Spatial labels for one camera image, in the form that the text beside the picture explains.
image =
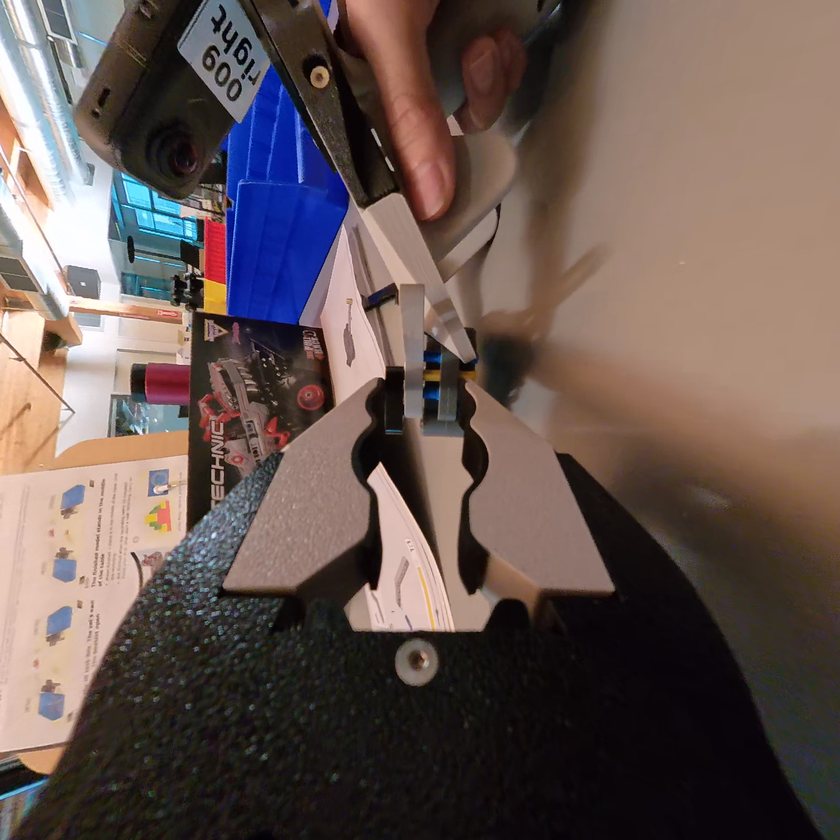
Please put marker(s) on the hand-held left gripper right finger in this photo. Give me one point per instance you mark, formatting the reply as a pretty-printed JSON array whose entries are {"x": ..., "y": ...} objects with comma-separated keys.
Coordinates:
[{"x": 531, "y": 512}]

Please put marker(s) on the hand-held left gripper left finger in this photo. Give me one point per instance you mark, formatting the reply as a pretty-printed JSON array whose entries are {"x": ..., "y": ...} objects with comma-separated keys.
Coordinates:
[{"x": 308, "y": 499}]

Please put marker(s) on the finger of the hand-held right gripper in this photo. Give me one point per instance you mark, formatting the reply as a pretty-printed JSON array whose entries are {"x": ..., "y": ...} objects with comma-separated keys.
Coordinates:
[
  {"x": 410, "y": 256},
  {"x": 479, "y": 190}
]

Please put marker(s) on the grey toy brick assembly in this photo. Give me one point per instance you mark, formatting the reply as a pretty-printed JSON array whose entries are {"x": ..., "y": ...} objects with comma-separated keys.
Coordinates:
[{"x": 413, "y": 341}]

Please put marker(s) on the person's right hand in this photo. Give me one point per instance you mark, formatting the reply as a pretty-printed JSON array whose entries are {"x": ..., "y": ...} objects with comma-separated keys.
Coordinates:
[{"x": 413, "y": 118}]

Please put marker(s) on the open instruction booklet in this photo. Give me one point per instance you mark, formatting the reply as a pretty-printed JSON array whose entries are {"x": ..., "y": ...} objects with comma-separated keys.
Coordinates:
[{"x": 354, "y": 315}]

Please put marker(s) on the blue plastic bin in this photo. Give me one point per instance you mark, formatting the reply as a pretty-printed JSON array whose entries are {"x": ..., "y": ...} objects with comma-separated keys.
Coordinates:
[
  {"x": 275, "y": 138},
  {"x": 282, "y": 249}
]

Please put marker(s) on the black toy car box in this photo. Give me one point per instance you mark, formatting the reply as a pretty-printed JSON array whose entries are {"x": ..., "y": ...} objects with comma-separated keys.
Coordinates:
[{"x": 262, "y": 367}]

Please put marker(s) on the red plastic bin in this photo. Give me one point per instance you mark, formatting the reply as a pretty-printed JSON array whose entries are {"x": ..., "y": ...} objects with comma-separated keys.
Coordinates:
[{"x": 215, "y": 249}]

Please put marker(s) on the maroon bottle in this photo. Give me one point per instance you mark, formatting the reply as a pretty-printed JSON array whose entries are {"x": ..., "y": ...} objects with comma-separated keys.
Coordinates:
[{"x": 164, "y": 382}]

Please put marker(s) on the brown cardboard board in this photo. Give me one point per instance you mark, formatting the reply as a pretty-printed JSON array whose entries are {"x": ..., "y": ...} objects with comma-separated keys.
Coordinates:
[{"x": 118, "y": 446}]

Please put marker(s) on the yellow plastic bin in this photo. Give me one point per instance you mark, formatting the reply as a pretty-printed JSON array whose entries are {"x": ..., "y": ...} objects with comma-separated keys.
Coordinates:
[{"x": 215, "y": 296}]

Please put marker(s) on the printed instruction sheet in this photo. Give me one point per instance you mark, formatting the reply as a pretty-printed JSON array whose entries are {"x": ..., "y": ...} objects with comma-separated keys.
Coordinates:
[{"x": 65, "y": 590}]

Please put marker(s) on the silver ventilation duct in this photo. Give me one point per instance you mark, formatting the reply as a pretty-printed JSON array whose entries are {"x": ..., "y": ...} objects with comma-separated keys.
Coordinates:
[{"x": 46, "y": 98}]

